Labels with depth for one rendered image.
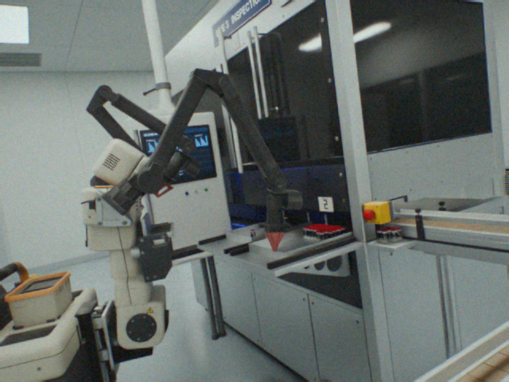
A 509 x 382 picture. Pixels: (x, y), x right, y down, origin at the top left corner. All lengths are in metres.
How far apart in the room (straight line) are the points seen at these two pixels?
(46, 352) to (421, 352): 1.41
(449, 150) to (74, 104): 5.77
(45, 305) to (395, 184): 1.34
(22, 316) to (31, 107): 5.36
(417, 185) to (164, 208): 1.28
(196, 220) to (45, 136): 4.69
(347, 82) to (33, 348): 1.32
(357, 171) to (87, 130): 5.64
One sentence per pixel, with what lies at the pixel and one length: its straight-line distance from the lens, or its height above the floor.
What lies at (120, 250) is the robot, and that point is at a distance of 1.44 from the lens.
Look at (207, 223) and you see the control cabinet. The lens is 2.22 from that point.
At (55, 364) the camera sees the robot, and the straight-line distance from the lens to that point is 1.38.
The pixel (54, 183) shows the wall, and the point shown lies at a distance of 6.59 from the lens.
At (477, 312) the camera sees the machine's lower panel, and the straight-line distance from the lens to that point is 2.16.
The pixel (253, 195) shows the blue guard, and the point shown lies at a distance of 2.10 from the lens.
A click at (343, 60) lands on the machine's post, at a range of 1.47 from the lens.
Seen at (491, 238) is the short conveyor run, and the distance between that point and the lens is 1.33.
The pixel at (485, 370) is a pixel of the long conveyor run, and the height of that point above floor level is 0.93.
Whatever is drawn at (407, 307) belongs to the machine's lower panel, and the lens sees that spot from 1.73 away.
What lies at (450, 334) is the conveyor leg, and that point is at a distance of 1.60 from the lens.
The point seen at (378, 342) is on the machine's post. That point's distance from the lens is 1.64.
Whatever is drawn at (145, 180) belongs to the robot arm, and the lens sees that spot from 1.21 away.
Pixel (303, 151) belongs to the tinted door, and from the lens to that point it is 1.68.
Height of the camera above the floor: 1.26
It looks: 6 degrees down
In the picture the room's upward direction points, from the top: 8 degrees counter-clockwise
